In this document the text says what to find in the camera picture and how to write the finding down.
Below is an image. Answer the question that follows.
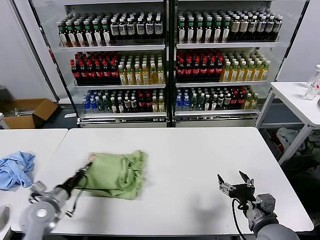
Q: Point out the green cap dark tea bottle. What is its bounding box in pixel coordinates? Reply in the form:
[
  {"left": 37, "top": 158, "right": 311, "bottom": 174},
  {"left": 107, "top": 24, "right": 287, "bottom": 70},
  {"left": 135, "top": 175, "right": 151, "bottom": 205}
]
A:
[
  {"left": 57, "top": 21, "right": 68, "bottom": 48},
  {"left": 65, "top": 21, "right": 77, "bottom": 48},
  {"left": 204, "top": 16, "right": 215, "bottom": 44},
  {"left": 177, "top": 16, "right": 187, "bottom": 44},
  {"left": 195, "top": 16, "right": 205, "bottom": 44},
  {"left": 213, "top": 16, "right": 223, "bottom": 43},
  {"left": 186, "top": 16, "right": 196, "bottom": 44},
  {"left": 101, "top": 19, "right": 112, "bottom": 47},
  {"left": 74, "top": 20, "right": 86, "bottom": 48},
  {"left": 92, "top": 19, "right": 104, "bottom": 48},
  {"left": 222, "top": 16, "right": 231, "bottom": 43},
  {"left": 83, "top": 19, "right": 95, "bottom": 48}
]

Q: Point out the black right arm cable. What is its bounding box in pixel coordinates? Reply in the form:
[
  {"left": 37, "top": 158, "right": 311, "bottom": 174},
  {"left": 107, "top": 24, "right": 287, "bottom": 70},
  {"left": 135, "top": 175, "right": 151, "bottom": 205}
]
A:
[{"left": 231, "top": 197, "right": 247, "bottom": 237}]

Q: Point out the open glass cooler door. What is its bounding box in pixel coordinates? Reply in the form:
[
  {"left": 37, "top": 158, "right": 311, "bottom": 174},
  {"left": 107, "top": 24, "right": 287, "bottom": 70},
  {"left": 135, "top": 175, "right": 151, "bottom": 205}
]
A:
[
  {"left": 11, "top": 0, "right": 81, "bottom": 118},
  {"left": 272, "top": 0, "right": 316, "bottom": 83}
]

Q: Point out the white label dark drink bottle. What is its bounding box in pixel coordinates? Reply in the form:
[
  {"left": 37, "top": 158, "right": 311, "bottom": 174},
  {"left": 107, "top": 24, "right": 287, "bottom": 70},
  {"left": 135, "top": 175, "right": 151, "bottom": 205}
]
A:
[
  {"left": 136, "top": 16, "right": 146, "bottom": 38},
  {"left": 145, "top": 16, "right": 155, "bottom": 38},
  {"left": 154, "top": 15, "right": 164, "bottom": 38},
  {"left": 110, "top": 18, "right": 120, "bottom": 40},
  {"left": 118, "top": 17, "right": 128, "bottom": 40},
  {"left": 126, "top": 17, "right": 137, "bottom": 39}
]

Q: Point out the white side table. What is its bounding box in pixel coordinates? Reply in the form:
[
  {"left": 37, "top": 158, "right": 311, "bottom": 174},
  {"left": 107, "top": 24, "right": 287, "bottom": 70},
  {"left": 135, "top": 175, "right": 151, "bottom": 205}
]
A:
[{"left": 254, "top": 81, "right": 320, "bottom": 166}]

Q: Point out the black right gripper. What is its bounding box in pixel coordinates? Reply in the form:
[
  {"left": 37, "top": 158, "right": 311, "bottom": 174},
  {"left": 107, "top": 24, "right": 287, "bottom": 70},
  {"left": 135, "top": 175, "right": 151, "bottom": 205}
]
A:
[{"left": 217, "top": 170, "right": 257, "bottom": 202}]

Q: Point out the clear bottle with red label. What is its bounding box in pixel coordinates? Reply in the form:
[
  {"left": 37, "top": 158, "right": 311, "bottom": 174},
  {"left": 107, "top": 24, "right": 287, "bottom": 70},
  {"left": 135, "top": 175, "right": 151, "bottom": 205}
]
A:
[{"left": 306, "top": 64, "right": 320, "bottom": 90}]

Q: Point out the clear plastic water bottle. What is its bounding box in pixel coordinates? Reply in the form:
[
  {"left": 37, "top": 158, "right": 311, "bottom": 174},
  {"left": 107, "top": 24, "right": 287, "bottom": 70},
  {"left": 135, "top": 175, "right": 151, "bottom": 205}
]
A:
[{"left": 303, "top": 83, "right": 320, "bottom": 101}]

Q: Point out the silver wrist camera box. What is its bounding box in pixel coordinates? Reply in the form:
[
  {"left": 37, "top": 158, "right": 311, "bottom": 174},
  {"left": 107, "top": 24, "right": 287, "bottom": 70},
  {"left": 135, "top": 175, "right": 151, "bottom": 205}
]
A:
[
  {"left": 256, "top": 193, "right": 276, "bottom": 213},
  {"left": 31, "top": 181, "right": 47, "bottom": 198}
]

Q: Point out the glass front beverage cooler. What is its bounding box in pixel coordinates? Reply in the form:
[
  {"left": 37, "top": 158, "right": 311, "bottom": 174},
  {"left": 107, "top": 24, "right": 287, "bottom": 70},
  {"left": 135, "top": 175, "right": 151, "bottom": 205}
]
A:
[
  {"left": 169, "top": 0, "right": 281, "bottom": 128},
  {"left": 32, "top": 0, "right": 171, "bottom": 129}
]

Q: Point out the green polo shirt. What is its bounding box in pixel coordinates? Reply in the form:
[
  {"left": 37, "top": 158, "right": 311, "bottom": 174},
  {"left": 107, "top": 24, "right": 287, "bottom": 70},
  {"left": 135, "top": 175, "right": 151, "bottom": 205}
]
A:
[{"left": 74, "top": 149, "right": 150, "bottom": 201}]

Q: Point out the beige label dark drink bottle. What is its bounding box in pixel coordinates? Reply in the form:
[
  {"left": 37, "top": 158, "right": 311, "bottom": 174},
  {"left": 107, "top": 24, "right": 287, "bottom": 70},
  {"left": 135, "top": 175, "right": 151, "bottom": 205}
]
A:
[
  {"left": 257, "top": 15, "right": 267, "bottom": 41},
  {"left": 230, "top": 14, "right": 240, "bottom": 42},
  {"left": 265, "top": 15, "right": 275, "bottom": 41},
  {"left": 248, "top": 15, "right": 258, "bottom": 42},
  {"left": 239, "top": 15, "right": 250, "bottom": 42},
  {"left": 273, "top": 15, "right": 283, "bottom": 41}
]

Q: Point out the grey green cloth pile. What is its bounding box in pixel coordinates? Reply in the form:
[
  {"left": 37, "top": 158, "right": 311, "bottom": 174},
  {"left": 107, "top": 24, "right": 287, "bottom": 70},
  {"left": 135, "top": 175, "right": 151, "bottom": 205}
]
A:
[{"left": 276, "top": 127, "right": 320, "bottom": 157}]

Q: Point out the open cardboard box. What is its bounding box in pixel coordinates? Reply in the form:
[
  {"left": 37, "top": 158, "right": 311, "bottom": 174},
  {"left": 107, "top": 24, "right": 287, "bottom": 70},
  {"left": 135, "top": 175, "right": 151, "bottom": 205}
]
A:
[{"left": 0, "top": 98, "right": 60, "bottom": 130}]

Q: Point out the white furniture piece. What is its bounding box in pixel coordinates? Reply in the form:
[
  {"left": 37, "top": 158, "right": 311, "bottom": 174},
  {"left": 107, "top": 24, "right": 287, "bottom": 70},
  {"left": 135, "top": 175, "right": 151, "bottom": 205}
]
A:
[{"left": 0, "top": 112, "right": 11, "bottom": 130}]

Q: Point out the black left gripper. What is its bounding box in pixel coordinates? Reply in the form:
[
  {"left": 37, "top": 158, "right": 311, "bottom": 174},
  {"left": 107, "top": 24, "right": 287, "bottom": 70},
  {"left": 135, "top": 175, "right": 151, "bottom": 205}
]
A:
[{"left": 65, "top": 161, "right": 94, "bottom": 191}]

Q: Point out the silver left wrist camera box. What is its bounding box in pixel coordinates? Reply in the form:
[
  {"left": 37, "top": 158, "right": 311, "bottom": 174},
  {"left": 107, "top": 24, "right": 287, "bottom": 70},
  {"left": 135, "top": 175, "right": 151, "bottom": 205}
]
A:
[{"left": 31, "top": 181, "right": 47, "bottom": 198}]

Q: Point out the crumpled light blue shirt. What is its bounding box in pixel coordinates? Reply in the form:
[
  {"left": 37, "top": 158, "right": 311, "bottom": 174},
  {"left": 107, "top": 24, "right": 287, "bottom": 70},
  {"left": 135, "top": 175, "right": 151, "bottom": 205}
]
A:
[{"left": 0, "top": 150, "right": 37, "bottom": 191}]

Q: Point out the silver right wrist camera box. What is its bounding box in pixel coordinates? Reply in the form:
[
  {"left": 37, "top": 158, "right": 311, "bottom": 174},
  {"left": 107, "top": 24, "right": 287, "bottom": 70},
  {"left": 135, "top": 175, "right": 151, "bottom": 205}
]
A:
[{"left": 256, "top": 193, "right": 276, "bottom": 213}]

